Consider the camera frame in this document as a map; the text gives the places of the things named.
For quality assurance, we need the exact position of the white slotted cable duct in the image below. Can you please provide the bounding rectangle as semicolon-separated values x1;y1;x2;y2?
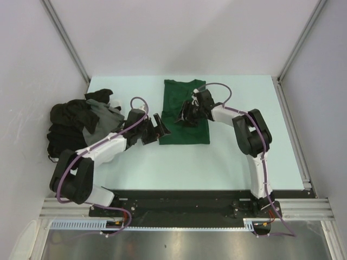
50;219;254;232

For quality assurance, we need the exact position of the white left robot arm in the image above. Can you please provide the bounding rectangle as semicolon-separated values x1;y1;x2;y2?
49;107;171;217

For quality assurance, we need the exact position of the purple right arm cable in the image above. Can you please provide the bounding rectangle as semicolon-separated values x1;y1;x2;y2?
194;82;297;238

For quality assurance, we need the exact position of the white plastic bin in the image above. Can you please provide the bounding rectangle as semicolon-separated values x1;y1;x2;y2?
47;99;124;161

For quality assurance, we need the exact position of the aluminium frame post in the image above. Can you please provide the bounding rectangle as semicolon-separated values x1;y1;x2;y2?
40;0;91;86
278;0;329;82

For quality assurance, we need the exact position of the grey t shirt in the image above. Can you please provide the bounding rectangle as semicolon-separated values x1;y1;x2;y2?
82;99;125;146

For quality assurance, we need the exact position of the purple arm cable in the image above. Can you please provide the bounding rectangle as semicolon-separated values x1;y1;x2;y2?
194;82;297;238
55;96;150;239

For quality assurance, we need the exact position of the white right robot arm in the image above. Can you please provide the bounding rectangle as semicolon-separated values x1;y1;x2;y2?
176;89;274;217

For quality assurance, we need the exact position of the left aluminium frame post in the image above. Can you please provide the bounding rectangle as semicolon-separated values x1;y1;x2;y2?
40;0;91;86

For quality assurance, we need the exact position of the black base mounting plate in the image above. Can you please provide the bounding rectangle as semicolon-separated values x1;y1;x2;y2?
55;189;317;228

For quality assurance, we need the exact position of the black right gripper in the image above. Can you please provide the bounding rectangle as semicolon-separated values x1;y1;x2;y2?
175;100;205;127

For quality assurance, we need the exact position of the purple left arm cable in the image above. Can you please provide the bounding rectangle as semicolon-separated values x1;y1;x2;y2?
55;96;150;239

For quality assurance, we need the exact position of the green t shirt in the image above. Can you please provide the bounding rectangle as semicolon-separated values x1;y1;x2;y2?
159;79;210;145

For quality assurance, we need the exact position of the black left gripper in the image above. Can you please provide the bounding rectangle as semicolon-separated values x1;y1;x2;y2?
136;114;170;145

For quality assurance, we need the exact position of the right aluminium frame post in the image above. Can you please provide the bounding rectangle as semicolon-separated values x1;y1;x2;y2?
278;0;329;82

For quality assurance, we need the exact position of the aluminium front rail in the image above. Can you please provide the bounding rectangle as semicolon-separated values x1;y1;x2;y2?
39;198;335;221

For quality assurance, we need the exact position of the black t shirt pile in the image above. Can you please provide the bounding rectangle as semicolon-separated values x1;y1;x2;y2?
47;89;113;161

